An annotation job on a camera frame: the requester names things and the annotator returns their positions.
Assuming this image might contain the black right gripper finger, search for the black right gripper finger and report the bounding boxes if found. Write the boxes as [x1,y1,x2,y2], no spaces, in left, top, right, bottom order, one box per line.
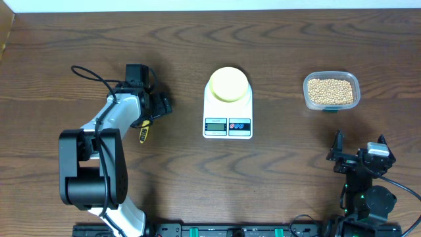
[378,134,389,150]
[326,130,343,161]

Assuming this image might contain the yellow measuring scoop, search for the yellow measuring scoop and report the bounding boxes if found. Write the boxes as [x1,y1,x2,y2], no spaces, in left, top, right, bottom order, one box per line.
[139,120,151,144]

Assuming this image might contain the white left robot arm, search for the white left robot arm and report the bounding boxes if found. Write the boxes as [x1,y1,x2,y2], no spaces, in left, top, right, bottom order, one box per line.
[59,64,172,236]

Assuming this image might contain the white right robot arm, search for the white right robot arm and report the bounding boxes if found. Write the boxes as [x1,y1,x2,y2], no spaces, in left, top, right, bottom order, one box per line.
[320,130,402,237]

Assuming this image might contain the white digital kitchen scale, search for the white digital kitchen scale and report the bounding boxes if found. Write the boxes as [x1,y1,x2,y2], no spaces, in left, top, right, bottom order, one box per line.
[203,82,253,140]

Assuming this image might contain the pale yellow bowl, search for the pale yellow bowl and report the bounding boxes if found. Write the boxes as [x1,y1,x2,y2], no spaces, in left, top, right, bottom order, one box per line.
[209,67,249,103]

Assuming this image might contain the soybeans in container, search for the soybeans in container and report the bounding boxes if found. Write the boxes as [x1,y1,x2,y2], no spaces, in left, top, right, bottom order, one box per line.
[307,78,354,105]

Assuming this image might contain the clear plastic container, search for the clear plastic container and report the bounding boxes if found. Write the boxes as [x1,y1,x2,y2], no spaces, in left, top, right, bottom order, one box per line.
[303,71,361,111]

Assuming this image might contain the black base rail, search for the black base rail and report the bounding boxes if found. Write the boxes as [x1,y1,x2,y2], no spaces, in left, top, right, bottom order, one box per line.
[72,222,330,237]

